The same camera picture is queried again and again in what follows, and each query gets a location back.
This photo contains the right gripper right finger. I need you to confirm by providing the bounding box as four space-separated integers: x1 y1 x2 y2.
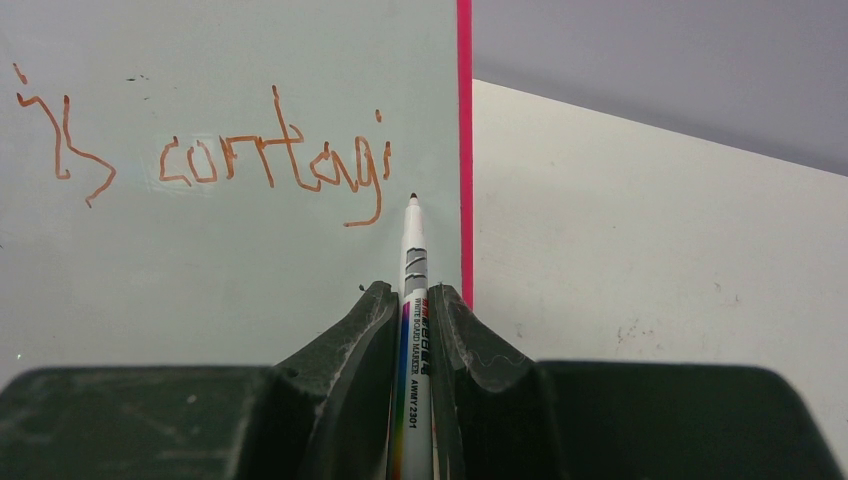
428 284 843 479

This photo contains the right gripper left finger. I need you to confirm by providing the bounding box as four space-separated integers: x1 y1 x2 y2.
1 281 398 479

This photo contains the white whiteboard marker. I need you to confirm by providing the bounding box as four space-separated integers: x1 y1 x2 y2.
387 194 434 479

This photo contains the pink framed whiteboard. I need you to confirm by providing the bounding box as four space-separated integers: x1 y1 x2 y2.
1 1 473 383

